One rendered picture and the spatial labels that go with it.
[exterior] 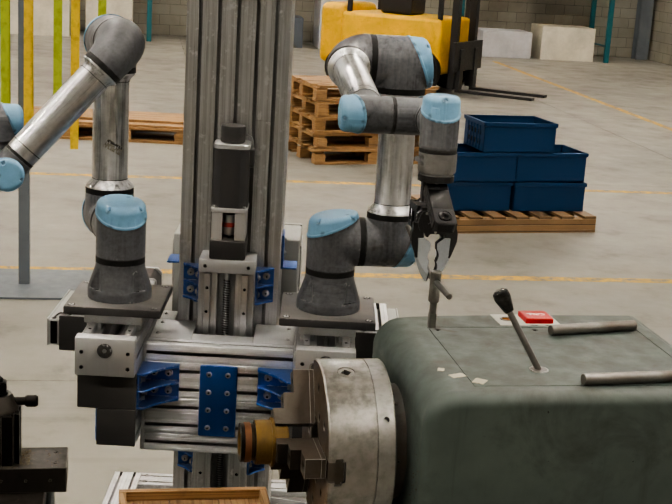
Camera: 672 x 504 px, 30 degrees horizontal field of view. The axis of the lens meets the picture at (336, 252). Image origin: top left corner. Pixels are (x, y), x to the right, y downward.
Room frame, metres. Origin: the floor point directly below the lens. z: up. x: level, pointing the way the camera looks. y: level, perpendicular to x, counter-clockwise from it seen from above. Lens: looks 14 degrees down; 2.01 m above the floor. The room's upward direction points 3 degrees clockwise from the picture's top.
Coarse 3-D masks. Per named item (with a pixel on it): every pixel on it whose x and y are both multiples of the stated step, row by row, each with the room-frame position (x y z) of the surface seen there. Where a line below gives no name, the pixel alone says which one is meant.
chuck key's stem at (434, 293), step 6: (432, 270) 2.37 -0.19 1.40; (438, 270) 2.37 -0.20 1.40; (432, 276) 2.36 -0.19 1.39; (438, 276) 2.35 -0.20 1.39; (432, 282) 2.36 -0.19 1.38; (432, 288) 2.35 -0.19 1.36; (432, 294) 2.35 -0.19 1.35; (438, 294) 2.36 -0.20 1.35; (432, 300) 2.35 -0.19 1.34; (438, 300) 2.36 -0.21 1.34; (432, 306) 2.36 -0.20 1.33; (432, 312) 2.36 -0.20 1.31; (432, 318) 2.36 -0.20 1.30; (432, 324) 2.36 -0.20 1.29
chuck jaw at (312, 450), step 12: (276, 444) 2.17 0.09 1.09; (288, 444) 2.16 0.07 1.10; (300, 444) 2.17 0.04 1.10; (312, 444) 2.17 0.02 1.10; (276, 456) 2.17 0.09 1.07; (288, 456) 2.16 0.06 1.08; (300, 456) 2.14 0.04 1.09; (312, 456) 2.11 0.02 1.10; (324, 456) 2.11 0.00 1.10; (300, 468) 2.14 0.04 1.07; (312, 468) 2.10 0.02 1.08; (324, 468) 2.10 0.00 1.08; (336, 468) 2.09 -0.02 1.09; (336, 480) 2.09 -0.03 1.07
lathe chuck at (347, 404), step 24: (336, 360) 2.26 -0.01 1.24; (360, 360) 2.27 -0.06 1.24; (336, 384) 2.17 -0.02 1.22; (360, 384) 2.18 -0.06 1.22; (336, 408) 2.13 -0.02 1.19; (360, 408) 2.14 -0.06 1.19; (312, 432) 2.28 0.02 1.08; (336, 432) 2.10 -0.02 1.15; (360, 432) 2.11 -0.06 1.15; (336, 456) 2.09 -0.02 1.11; (360, 456) 2.10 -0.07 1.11; (312, 480) 2.23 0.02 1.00; (360, 480) 2.09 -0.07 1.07
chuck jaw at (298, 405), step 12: (300, 372) 2.28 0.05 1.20; (312, 372) 2.29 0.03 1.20; (300, 384) 2.27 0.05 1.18; (312, 384) 2.27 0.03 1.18; (288, 396) 2.25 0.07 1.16; (300, 396) 2.26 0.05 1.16; (312, 396) 2.26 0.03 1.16; (276, 408) 2.24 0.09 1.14; (288, 408) 2.24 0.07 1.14; (300, 408) 2.25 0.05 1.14; (312, 408) 2.25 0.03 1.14; (276, 420) 2.23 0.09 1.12; (288, 420) 2.23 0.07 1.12; (300, 420) 2.23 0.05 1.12; (312, 420) 2.24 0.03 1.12
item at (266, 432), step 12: (264, 420) 2.22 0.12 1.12; (240, 432) 2.20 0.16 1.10; (252, 432) 2.19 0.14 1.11; (264, 432) 2.19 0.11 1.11; (276, 432) 2.20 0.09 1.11; (288, 432) 2.21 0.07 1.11; (240, 444) 2.23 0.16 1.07; (252, 444) 2.18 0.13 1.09; (264, 444) 2.18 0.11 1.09; (240, 456) 2.18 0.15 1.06; (252, 456) 2.18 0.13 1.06; (264, 456) 2.18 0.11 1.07
